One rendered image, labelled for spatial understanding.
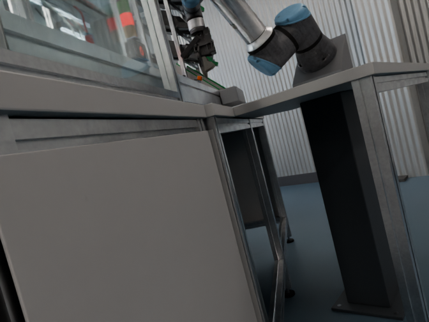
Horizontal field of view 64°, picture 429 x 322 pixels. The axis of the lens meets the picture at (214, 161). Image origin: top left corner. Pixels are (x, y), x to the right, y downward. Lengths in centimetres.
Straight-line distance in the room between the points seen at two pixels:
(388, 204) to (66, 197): 81
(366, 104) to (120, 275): 74
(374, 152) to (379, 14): 272
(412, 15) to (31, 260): 372
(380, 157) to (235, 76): 377
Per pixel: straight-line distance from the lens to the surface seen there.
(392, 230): 99
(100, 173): 35
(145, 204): 42
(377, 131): 93
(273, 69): 126
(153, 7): 78
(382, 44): 355
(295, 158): 426
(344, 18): 398
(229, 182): 83
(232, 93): 137
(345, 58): 139
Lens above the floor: 77
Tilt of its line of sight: 3 degrees down
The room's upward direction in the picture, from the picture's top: 15 degrees counter-clockwise
